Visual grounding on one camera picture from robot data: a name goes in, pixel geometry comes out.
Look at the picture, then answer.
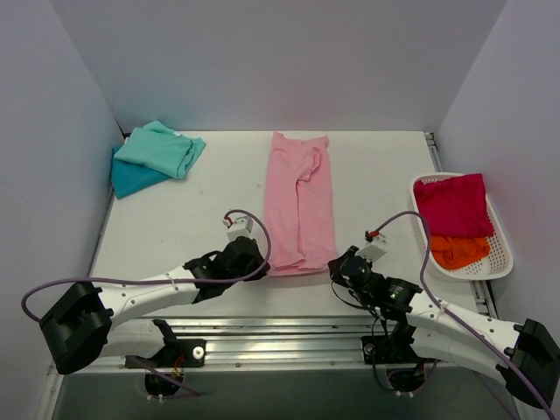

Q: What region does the pink t-shirt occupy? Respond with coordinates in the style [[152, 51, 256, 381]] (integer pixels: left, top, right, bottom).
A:
[[263, 132, 337, 277]]

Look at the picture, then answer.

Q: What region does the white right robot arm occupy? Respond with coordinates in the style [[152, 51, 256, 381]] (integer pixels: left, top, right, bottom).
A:
[[328, 247, 559, 410]]

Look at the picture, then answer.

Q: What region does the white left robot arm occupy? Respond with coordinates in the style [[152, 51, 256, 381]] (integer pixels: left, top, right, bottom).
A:
[[39, 236, 270, 375]]

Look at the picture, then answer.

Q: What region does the orange t-shirt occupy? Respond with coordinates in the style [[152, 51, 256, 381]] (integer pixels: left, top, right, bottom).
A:
[[430, 235, 491, 270]]

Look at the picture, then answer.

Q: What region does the white plastic basket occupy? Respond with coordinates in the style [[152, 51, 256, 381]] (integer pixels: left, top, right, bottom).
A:
[[410, 172, 514, 282]]

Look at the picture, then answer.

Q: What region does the magenta t-shirt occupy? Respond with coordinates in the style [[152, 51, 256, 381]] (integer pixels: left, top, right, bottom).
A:
[[413, 173, 494, 239]]

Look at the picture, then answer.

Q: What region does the teal blue folded t-shirt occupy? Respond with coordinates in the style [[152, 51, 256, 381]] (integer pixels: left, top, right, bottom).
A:
[[110, 146, 171, 200]]

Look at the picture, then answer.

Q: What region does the mint green folded t-shirt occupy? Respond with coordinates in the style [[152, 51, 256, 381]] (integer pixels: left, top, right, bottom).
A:
[[114, 121, 207, 180]]

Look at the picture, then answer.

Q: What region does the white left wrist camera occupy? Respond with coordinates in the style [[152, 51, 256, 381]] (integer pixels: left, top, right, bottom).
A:
[[222, 216, 254, 242]]

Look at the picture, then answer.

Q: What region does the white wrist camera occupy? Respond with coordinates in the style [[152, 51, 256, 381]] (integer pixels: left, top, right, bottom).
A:
[[222, 216, 254, 242], [356, 230, 389, 263]]

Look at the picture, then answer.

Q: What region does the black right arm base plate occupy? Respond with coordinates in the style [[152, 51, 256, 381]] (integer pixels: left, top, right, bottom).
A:
[[360, 335, 436, 365]]

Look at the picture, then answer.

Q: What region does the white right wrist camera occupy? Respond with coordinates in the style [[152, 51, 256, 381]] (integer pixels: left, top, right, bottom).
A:
[[356, 230, 389, 263]]

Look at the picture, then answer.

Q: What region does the aluminium rail frame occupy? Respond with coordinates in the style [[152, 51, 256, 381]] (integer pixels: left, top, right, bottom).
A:
[[39, 131, 504, 419]]

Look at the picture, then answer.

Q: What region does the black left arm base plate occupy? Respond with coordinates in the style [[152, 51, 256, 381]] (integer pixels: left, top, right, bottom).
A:
[[124, 338, 207, 368]]

